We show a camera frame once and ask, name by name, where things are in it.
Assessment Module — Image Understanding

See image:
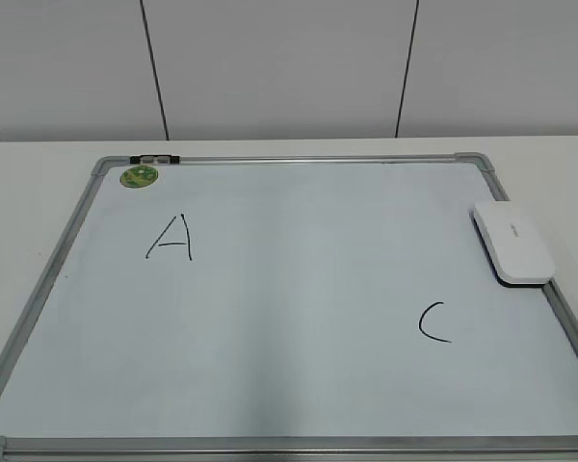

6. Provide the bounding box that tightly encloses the white rectangular board eraser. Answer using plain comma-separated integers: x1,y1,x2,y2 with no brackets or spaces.
472,201,556,286

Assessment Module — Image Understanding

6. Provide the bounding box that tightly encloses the black silver hanging clip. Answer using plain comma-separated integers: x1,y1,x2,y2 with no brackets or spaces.
129,154,180,165

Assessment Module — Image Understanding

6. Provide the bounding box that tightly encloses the round green magnet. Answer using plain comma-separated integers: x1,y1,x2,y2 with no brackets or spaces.
119,166,159,189

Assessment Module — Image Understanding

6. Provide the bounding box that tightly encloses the white board with grey frame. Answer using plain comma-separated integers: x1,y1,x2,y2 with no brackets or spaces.
0,153,578,461

